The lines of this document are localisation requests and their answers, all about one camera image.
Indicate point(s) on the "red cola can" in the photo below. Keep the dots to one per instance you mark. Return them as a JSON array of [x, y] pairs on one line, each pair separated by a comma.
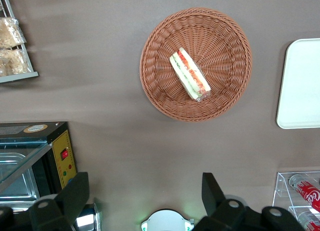
[[307, 192], [311, 221]]

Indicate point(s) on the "white plastic tray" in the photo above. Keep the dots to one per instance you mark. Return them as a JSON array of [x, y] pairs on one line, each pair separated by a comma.
[[302, 86]]

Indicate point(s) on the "round brown wicker basket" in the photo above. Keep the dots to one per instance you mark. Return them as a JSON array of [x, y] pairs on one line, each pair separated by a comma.
[[225, 53]]

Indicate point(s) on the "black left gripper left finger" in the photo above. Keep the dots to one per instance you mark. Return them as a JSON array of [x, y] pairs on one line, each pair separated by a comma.
[[67, 198]]

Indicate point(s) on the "steel pan in warmer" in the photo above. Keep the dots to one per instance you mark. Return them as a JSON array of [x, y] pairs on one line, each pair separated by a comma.
[[17, 188]]

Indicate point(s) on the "packaged bread in clear bag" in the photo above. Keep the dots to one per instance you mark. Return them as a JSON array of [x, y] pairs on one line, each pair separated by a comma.
[[8, 32], [12, 62]]

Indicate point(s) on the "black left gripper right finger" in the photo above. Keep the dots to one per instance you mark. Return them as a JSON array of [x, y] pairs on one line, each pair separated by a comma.
[[212, 196]]

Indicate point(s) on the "clear acrylic can holder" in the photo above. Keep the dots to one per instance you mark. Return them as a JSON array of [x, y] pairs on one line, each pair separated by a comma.
[[282, 188]]

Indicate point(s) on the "black food warmer yellow panel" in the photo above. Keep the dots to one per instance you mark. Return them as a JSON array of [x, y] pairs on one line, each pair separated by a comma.
[[60, 133]]

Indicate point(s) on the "plastic-wrapped triangle sandwich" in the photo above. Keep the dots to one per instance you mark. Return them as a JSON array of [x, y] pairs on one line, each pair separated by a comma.
[[190, 74]]

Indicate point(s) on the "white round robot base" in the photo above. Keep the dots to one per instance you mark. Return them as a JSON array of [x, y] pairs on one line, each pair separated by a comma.
[[166, 221]]

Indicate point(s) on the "grey metal shelf rack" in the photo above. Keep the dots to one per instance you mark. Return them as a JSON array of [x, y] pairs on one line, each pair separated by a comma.
[[25, 75]]

